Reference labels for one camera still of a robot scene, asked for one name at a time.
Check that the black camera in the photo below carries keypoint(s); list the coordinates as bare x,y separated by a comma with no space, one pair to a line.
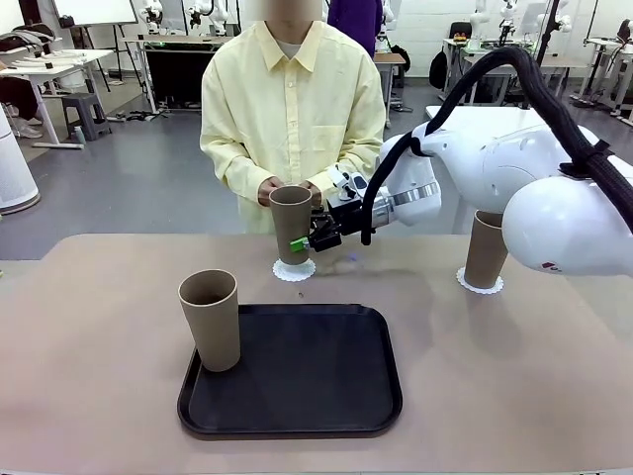
66,22

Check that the black backpack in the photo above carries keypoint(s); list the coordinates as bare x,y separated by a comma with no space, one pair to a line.
437,69

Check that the white frame lab desk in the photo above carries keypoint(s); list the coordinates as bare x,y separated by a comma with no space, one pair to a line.
605,41

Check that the small brown top desk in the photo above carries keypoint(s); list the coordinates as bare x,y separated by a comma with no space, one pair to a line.
393,59

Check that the desk with black panel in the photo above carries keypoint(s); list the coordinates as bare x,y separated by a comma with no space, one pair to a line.
173,74

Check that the white lace paper coaster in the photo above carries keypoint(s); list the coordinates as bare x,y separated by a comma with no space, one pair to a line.
297,275
479,291

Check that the tall brown paper cup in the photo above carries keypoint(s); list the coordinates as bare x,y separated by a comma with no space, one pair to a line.
289,222
212,326
482,257

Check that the whiteboard on easel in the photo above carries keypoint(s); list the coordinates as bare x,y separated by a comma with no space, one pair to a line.
94,10

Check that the left forearm yellow sleeve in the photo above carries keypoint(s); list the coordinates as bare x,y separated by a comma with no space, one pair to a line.
346,156

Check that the person in yellow shirt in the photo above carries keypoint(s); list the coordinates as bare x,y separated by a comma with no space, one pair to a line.
292,123

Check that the grey jacket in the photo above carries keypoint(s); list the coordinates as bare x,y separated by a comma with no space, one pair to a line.
29,35

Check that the seated person dark trousers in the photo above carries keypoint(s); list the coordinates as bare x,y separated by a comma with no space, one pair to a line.
15,99

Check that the black tripod pole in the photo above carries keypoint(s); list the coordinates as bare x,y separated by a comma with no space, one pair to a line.
553,25

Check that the person right hand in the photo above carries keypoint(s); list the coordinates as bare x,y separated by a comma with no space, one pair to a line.
266,192

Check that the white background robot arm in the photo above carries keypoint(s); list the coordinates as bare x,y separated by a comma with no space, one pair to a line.
151,15
479,20
508,20
207,12

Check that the large white table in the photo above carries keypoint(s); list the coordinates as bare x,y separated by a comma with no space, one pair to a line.
487,119

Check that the grey plastic stool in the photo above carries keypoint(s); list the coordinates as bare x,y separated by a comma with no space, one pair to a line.
86,114

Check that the person left hand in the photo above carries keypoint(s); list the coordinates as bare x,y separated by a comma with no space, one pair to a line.
309,185

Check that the right forearm yellow sleeve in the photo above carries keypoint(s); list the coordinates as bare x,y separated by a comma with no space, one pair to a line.
237,170

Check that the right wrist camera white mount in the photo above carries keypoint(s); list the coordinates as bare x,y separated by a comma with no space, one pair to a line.
346,183

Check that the black plastic tray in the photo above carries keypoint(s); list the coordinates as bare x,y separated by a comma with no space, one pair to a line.
306,376

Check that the white air purifier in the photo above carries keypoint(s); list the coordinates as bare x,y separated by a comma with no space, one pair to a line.
15,163

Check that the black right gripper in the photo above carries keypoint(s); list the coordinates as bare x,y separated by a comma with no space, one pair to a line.
348,215

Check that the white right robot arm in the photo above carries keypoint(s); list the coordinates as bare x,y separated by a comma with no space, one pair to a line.
494,163

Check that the person in purple clothes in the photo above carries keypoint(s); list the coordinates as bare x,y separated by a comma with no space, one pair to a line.
356,20

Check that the white worktable with parts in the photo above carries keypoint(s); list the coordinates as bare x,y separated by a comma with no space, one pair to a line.
64,62

